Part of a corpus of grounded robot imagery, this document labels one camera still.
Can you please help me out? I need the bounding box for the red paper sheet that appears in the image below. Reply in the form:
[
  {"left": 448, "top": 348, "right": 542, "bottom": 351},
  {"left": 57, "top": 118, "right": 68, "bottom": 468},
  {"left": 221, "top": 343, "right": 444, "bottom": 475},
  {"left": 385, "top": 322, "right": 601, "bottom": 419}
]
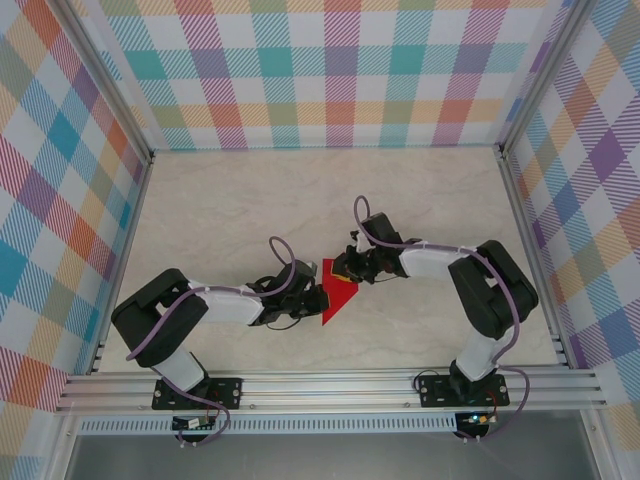
[{"left": 319, "top": 258, "right": 362, "bottom": 327}]

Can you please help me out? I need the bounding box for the grey metal panel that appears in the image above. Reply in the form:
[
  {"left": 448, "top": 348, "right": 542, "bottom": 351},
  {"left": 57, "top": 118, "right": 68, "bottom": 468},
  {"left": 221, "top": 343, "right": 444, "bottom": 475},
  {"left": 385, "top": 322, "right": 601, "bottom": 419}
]
[{"left": 64, "top": 433, "right": 601, "bottom": 480}]

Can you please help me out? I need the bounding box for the small black controller board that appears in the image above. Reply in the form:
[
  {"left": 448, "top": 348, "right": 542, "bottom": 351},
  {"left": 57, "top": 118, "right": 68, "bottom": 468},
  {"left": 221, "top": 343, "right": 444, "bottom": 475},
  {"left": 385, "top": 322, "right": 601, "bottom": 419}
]
[{"left": 171, "top": 415, "right": 217, "bottom": 432}]

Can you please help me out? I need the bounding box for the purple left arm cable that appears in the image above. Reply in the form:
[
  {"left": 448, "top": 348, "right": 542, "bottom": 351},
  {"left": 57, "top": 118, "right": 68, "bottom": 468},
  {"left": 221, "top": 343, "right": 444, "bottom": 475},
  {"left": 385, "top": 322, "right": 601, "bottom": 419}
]
[{"left": 124, "top": 236, "right": 297, "bottom": 449}]

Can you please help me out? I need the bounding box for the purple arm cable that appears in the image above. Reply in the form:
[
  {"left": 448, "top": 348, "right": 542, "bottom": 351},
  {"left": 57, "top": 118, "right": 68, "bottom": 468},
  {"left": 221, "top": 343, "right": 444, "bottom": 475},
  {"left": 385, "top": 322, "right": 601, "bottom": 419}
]
[
  {"left": 124, "top": 236, "right": 297, "bottom": 449},
  {"left": 352, "top": 194, "right": 532, "bottom": 446}
]

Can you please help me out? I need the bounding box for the long aluminium mounting rail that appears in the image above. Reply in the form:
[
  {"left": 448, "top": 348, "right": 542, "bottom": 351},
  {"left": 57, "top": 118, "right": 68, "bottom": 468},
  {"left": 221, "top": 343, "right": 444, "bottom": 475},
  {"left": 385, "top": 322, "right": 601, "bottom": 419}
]
[{"left": 54, "top": 366, "right": 609, "bottom": 415}]

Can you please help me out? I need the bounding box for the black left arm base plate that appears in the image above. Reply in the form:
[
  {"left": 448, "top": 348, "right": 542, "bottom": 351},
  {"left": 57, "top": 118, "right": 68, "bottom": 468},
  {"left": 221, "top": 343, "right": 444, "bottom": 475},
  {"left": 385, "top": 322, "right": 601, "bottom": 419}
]
[{"left": 151, "top": 375, "right": 245, "bottom": 411}]

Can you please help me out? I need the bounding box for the perforated metal cable tray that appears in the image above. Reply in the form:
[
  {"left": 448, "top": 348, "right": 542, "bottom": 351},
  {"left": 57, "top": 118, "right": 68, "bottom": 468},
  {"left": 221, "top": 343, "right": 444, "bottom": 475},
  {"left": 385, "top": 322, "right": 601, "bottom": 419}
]
[{"left": 77, "top": 417, "right": 459, "bottom": 435}]

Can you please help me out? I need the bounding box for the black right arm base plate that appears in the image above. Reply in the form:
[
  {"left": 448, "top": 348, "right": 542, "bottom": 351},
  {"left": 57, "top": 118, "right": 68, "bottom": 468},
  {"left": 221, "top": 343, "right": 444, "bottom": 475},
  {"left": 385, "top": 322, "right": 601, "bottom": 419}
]
[{"left": 416, "top": 372, "right": 510, "bottom": 409}]

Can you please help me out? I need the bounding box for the aluminium table side rail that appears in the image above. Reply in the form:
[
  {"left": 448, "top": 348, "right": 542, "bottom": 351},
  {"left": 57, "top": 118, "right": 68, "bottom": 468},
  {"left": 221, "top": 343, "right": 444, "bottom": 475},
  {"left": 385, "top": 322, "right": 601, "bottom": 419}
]
[
  {"left": 87, "top": 154, "right": 154, "bottom": 374},
  {"left": 498, "top": 147, "right": 571, "bottom": 369}
]

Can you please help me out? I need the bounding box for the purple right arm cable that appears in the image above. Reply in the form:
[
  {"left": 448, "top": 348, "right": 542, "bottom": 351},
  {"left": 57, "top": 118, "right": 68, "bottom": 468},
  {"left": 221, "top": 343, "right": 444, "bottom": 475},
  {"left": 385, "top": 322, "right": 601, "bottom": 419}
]
[{"left": 352, "top": 194, "right": 532, "bottom": 446}]

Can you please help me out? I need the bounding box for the aluminium frame corner post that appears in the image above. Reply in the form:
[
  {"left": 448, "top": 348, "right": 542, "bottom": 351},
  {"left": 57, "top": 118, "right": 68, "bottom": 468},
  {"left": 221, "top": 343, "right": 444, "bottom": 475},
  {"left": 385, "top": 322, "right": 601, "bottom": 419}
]
[
  {"left": 497, "top": 0, "right": 599, "bottom": 156},
  {"left": 62, "top": 0, "right": 156, "bottom": 164}
]

